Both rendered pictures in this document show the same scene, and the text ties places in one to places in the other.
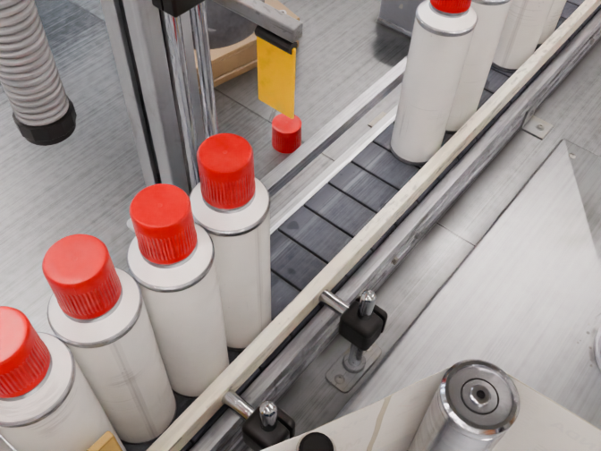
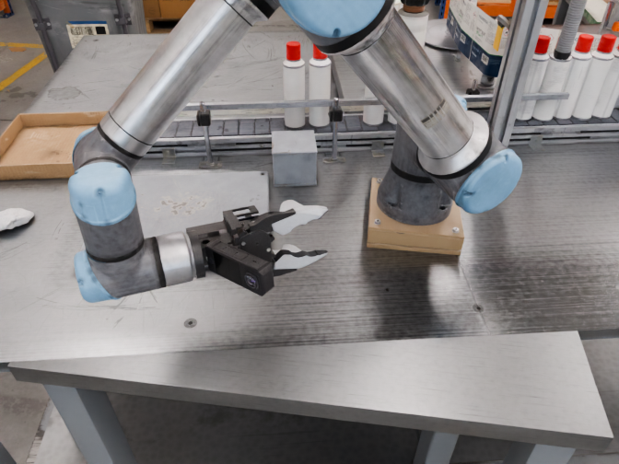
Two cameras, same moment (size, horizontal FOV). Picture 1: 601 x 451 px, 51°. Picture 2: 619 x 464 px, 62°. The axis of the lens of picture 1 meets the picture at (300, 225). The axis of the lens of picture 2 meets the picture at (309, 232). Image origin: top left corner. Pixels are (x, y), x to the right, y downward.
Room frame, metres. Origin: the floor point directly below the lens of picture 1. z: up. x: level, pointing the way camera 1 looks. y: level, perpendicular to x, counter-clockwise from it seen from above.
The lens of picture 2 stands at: (1.42, 0.63, 1.50)
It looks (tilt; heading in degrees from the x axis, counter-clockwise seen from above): 40 degrees down; 229
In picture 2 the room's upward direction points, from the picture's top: straight up
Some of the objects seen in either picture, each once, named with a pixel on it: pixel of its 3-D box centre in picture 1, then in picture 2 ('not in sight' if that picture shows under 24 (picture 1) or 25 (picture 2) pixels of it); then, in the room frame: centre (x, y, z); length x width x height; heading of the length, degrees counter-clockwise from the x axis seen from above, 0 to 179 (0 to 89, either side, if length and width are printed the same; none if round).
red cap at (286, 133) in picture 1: (286, 132); not in sight; (0.52, 0.02, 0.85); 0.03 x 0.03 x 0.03
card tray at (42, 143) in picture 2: not in sight; (64, 143); (1.14, -0.63, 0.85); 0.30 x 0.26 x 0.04; 143
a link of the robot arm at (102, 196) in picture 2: not in sight; (106, 204); (1.27, 0.05, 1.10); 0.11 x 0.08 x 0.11; 70
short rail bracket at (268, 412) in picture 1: (253, 422); not in sight; (0.17, 0.03, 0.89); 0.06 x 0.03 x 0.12; 53
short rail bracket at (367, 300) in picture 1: (361, 331); (471, 100); (0.25, -0.05, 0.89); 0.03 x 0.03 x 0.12; 53
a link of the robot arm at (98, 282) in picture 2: not in sight; (120, 268); (1.28, 0.06, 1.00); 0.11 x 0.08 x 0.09; 160
